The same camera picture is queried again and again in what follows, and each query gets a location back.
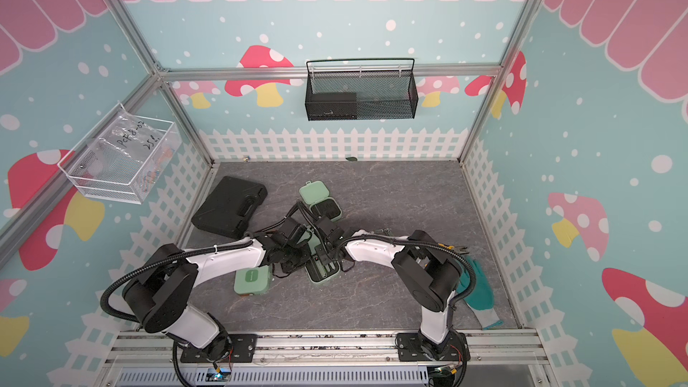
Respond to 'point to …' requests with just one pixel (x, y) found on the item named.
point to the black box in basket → (332, 106)
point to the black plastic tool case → (229, 209)
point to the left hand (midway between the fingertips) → (312, 264)
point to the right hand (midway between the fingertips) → (325, 250)
